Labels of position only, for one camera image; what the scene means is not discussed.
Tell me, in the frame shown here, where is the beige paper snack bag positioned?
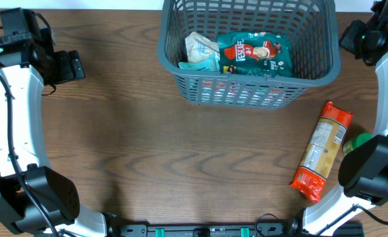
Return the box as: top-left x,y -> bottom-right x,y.
185,32 -> 219,63

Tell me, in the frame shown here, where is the green Nescafe coffee bag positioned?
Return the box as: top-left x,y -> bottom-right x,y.
217,32 -> 294,77

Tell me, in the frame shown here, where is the grey plastic lattice basket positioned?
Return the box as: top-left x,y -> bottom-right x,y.
157,0 -> 341,109

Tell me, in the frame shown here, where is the orange pasta packet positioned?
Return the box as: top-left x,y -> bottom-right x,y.
290,101 -> 353,203

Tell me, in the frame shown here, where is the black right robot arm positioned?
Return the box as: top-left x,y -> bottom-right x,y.
286,0 -> 388,236

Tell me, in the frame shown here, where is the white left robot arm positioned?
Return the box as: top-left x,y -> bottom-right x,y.
0,8 -> 120,236

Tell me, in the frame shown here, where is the green lid jar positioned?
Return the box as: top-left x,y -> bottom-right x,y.
343,133 -> 372,155

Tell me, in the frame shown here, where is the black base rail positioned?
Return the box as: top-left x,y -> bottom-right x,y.
114,221 -> 366,237

